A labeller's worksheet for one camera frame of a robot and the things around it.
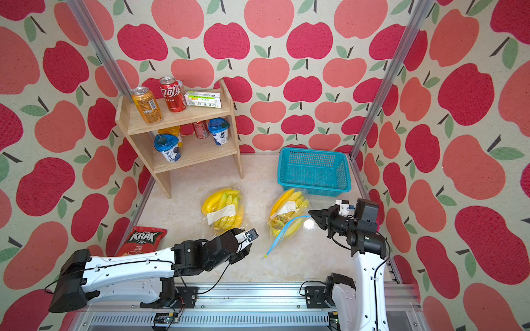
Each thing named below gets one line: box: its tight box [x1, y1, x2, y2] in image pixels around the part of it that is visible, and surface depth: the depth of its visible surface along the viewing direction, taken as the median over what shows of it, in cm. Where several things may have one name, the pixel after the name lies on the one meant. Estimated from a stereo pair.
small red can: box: [192, 119, 210, 139], surface depth 98 cm
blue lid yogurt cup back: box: [207, 117, 230, 146], surface depth 92 cm
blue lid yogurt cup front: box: [153, 133, 181, 164], surface depth 86 cm
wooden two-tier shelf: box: [115, 79, 244, 200], surface depth 80 cm
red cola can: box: [159, 76, 187, 114], surface depth 73 cm
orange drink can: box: [131, 86, 163, 125], surface depth 68 cm
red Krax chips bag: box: [116, 226, 168, 258], surface depth 87 cm
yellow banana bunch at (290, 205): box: [269, 188, 310, 237], surface depth 84 cm
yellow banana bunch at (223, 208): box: [201, 188, 244, 232], surface depth 94 cm
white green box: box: [184, 91, 223, 109], surface depth 78 cm
